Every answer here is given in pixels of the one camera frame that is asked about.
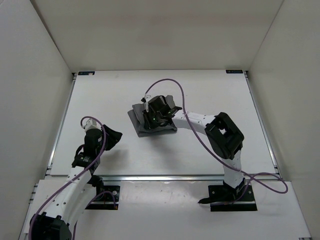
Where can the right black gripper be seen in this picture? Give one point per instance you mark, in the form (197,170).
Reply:
(147,114)

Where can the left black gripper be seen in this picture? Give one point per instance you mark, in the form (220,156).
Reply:
(114,136)

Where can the grey pleated skirt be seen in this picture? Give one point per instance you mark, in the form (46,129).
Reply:
(136,117)

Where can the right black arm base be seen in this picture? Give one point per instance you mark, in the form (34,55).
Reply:
(222,199)

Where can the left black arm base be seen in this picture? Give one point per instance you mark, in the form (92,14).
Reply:
(107,196)

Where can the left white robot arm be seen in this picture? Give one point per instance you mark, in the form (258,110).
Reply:
(57,218)

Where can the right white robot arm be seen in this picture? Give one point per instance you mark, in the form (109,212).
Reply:
(224,136)

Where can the left blue corner label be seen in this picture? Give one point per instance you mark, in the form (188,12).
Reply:
(86,73)

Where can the blue corner label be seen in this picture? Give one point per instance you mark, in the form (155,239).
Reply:
(234,71)
(86,73)

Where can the right blue corner label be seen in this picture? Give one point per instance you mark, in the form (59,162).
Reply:
(234,71)

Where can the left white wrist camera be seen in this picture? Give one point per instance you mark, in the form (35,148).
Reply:
(90,124)

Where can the left aluminium side rail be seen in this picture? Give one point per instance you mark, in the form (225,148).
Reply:
(46,109)

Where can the aluminium side rail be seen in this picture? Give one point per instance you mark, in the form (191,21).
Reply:
(46,109)
(266,137)

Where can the aluminium front rail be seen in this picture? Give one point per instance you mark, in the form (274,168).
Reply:
(162,178)

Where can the right aluminium side rail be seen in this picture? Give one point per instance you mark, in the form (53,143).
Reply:
(266,137)

